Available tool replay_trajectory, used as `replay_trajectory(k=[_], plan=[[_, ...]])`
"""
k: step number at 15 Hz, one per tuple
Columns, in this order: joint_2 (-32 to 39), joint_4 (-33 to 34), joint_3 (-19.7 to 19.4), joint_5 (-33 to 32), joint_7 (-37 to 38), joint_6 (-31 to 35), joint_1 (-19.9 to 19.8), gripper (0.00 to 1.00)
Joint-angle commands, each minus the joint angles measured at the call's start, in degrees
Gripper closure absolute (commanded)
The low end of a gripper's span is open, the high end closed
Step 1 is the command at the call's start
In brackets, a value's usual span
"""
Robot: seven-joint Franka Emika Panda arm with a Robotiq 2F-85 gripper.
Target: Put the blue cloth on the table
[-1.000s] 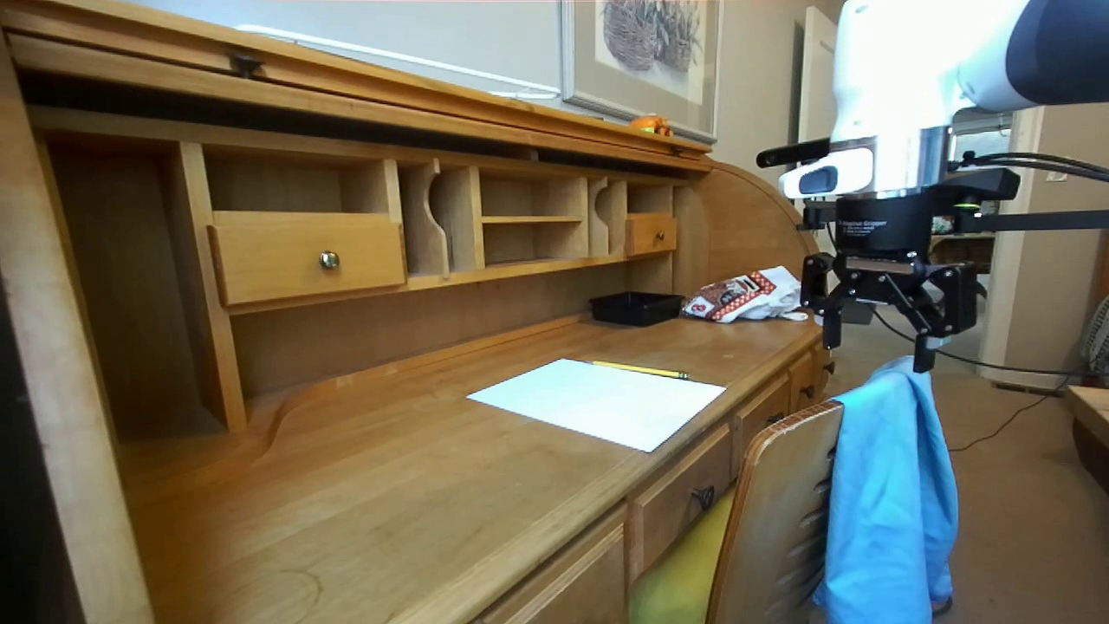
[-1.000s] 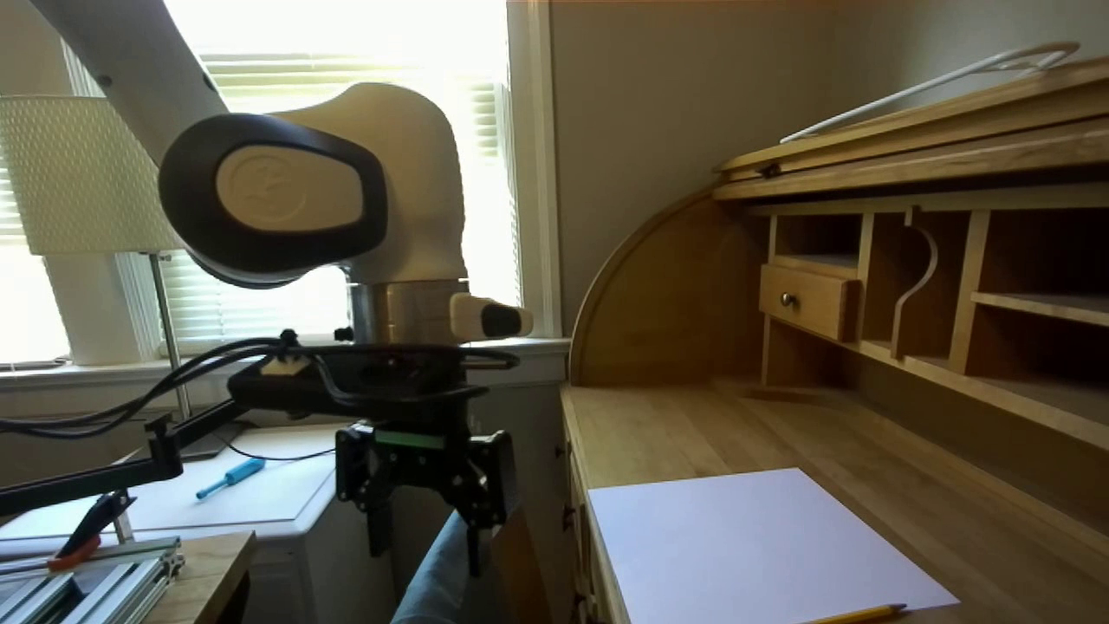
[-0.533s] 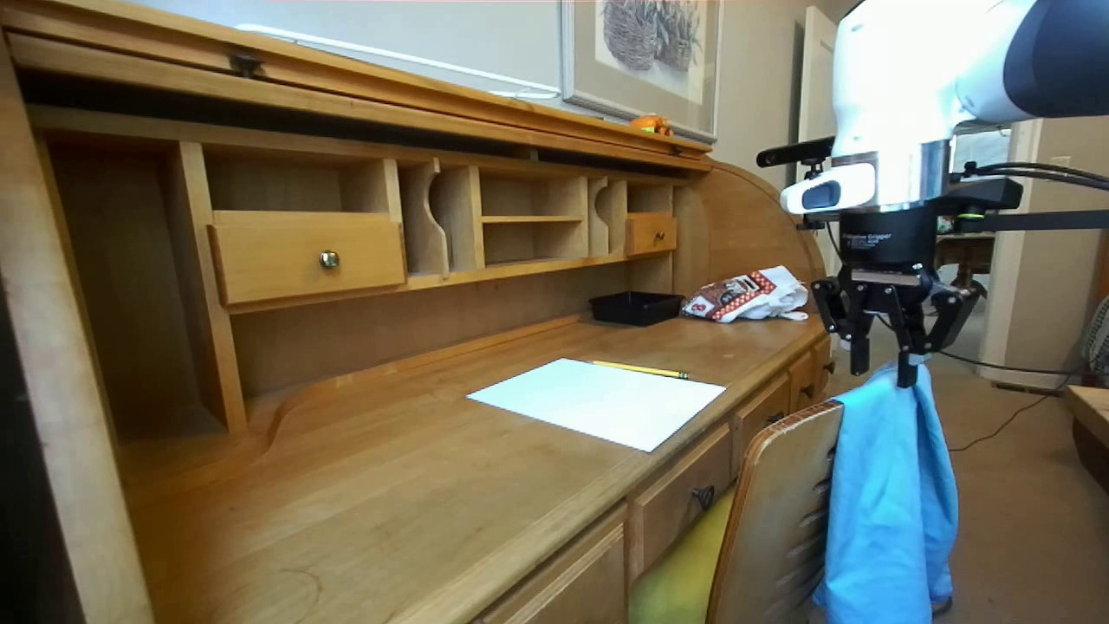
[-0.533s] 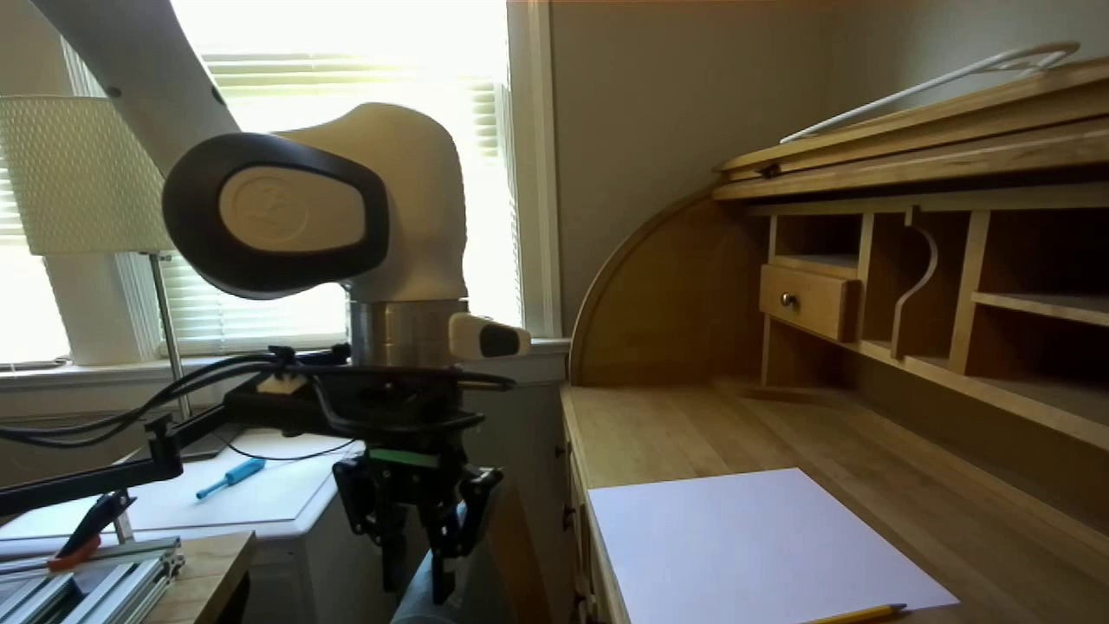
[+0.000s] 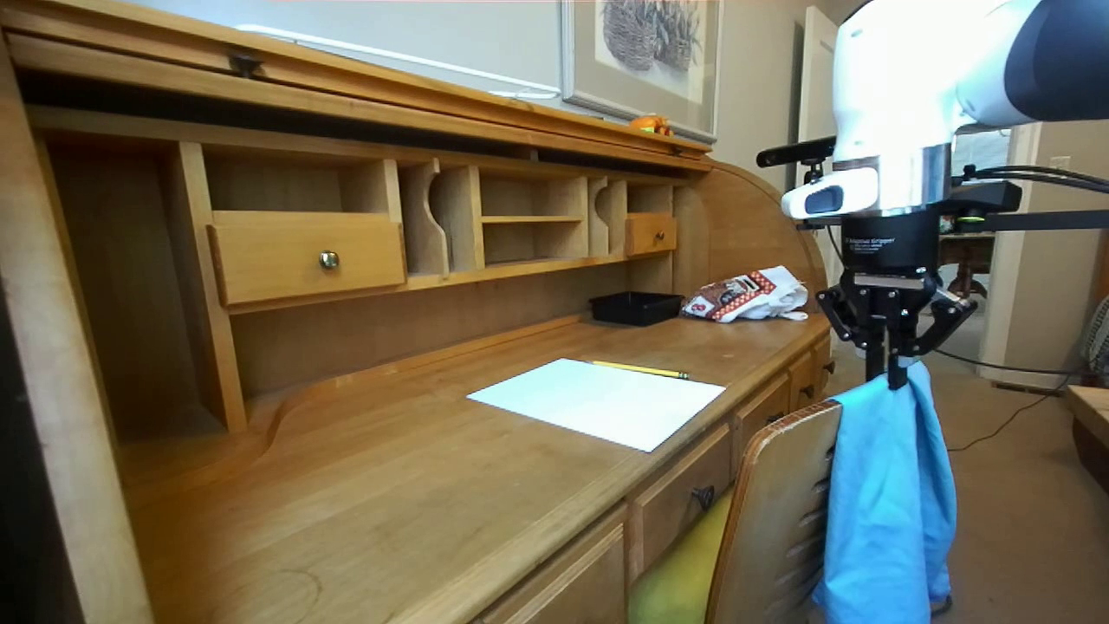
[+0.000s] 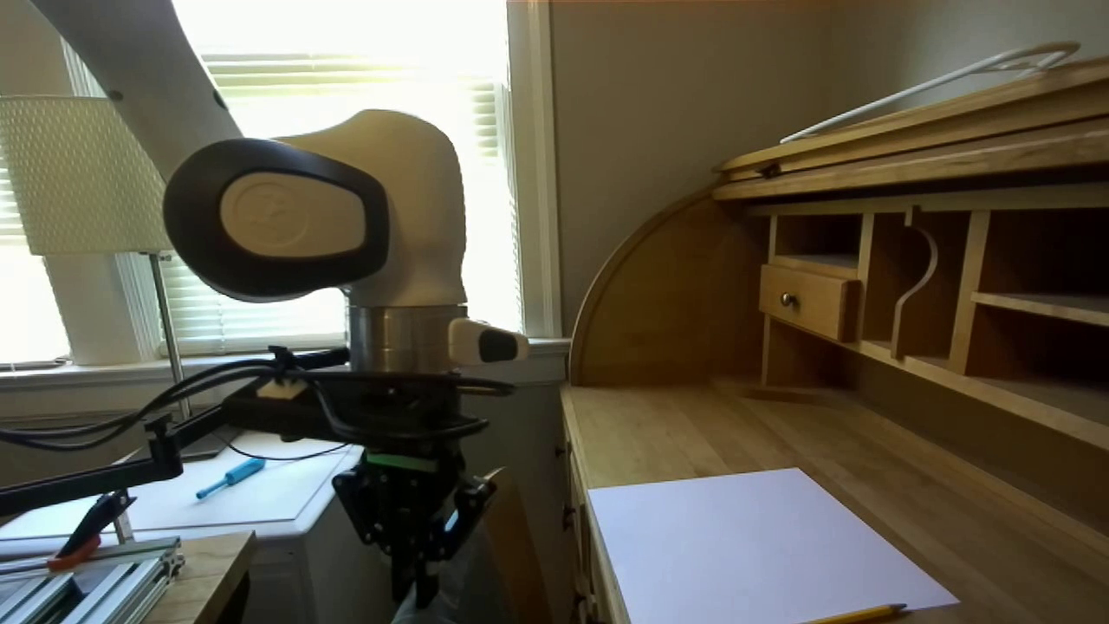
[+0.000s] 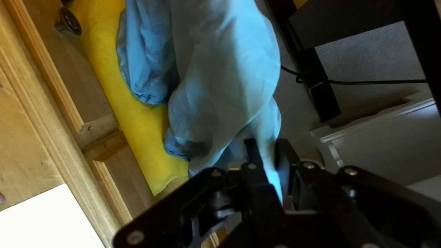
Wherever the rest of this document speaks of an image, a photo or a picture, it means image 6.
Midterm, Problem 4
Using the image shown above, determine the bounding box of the white window blind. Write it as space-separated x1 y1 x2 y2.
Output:
0 0 523 361

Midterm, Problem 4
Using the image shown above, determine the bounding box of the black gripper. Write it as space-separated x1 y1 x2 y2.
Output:
338 444 503 610

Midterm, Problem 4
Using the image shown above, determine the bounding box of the wooden roll-top desk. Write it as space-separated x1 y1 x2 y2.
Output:
558 56 1109 624

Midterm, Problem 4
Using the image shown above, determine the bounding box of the large cubby drawer with knob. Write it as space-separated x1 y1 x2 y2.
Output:
756 260 863 348

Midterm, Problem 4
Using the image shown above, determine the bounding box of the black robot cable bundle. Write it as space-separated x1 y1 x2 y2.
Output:
0 358 349 455

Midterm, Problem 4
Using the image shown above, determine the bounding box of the red handled clamp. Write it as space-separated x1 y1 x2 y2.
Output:
46 488 134 574

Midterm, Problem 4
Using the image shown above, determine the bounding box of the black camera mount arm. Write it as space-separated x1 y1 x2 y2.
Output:
0 343 349 522

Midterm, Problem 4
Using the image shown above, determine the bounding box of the aluminium profile rail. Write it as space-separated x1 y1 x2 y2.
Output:
0 529 188 624

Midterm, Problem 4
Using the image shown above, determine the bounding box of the small wooden side table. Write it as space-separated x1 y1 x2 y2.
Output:
134 529 261 624

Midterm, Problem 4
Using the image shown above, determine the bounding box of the white paper sheet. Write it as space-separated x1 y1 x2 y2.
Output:
586 465 965 624

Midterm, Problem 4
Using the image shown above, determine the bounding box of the blue screwdriver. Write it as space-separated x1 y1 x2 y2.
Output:
190 455 272 504

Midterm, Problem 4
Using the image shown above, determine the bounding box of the thin metal stand pole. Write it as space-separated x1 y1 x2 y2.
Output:
141 245 236 460

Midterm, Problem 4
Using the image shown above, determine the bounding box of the thin black camera cable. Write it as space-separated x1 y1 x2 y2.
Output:
221 435 349 468

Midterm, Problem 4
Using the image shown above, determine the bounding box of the white wire hanger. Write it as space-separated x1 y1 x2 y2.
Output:
778 39 1086 148

